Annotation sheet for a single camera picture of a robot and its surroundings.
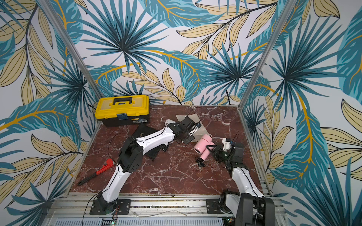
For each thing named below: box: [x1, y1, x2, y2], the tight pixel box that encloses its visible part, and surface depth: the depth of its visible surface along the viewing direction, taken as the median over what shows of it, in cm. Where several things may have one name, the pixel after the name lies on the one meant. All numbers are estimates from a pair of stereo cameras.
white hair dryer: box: [164, 118, 177, 127], surface depth 105 cm
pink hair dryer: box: [194, 134, 216, 162], surface depth 86 cm
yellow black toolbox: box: [94, 94, 150, 127], surface depth 99 cm
